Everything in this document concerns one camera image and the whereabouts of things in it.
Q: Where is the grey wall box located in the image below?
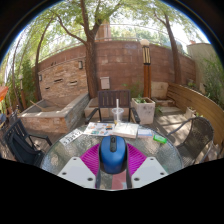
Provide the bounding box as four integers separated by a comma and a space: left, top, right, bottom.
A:
100, 76, 111, 90

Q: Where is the thick forked tree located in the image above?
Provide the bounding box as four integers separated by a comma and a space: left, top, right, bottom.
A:
49, 0, 111, 100

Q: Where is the beige square planter box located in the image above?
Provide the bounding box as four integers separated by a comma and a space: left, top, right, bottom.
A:
131, 96, 156, 126

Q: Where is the thin leaning tree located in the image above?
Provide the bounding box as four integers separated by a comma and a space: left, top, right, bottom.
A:
34, 16, 55, 102

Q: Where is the small green pack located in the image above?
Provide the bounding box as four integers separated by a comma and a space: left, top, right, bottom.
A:
152, 134, 168, 145

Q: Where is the wooden lamp post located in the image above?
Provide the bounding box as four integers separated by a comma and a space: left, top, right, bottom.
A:
139, 38, 152, 99

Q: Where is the brown wicker chair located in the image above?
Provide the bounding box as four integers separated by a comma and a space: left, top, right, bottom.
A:
166, 116, 215, 168

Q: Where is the dark wooden slatted chair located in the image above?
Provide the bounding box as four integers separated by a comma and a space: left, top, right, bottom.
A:
84, 89, 141, 125

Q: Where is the blue computer mouse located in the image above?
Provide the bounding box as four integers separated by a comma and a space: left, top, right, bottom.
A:
98, 134, 129, 175

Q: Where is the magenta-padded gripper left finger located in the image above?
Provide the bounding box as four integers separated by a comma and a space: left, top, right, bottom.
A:
57, 143, 102, 190

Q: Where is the small light-blue booklet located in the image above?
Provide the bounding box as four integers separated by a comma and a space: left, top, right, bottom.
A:
137, 128, 154, 139

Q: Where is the stone raised bed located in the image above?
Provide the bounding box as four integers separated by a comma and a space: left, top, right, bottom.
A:
18, 92, 91, 135

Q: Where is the curved wooden bench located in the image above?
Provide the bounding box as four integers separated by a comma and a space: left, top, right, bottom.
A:
166, 82, 224, 146

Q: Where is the clear plastic cup with straw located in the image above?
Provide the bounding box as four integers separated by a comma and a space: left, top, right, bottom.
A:
111, 98, 125, 126

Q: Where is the black slatted metal chair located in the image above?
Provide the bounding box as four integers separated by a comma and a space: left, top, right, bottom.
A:
3, 119, 53, 168

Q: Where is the slim straight tree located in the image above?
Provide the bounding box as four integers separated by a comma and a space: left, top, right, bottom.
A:
154, 9, 183, 85

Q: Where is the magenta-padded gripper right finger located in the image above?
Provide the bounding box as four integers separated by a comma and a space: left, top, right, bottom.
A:
125, 143, 169, 190

